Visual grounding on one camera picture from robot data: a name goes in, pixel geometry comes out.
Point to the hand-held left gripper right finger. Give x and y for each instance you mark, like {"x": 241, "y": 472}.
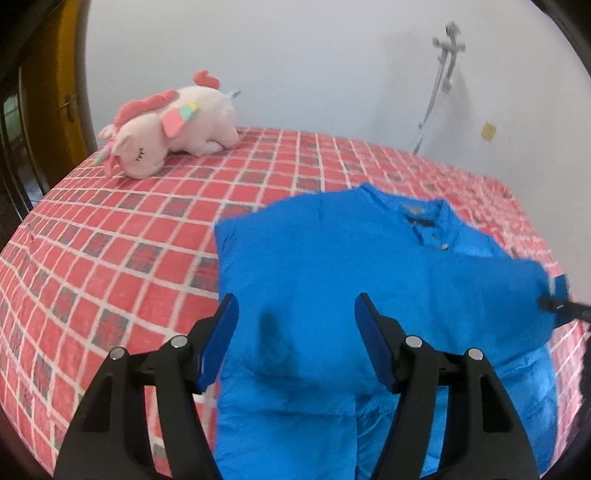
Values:
{"x": 375, "y": 339}

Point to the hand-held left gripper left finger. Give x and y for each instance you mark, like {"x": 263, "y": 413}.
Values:
{"x": 219, "y": 339}

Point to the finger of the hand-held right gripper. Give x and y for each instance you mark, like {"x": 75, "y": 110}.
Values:
{"x": 561, "y": 304}

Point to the blue padded jacket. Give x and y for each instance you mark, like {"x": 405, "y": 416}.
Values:
{"x": 323, "y": 258}

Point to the red checked bed sheet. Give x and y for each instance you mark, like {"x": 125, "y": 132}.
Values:
{"x": 115, "y": 240}

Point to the pink unicorn plush toy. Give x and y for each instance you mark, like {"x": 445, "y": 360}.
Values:
{"x": 194, "y": 124}

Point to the yellow wooden door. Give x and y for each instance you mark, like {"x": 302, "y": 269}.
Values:
{"x": 69, "y": 60}

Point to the yellow wall socket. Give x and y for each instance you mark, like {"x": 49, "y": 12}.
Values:
{"x": 488, "y": 131}

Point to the dark door frame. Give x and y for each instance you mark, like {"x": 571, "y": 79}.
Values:
{"x": 14, "y": 175}

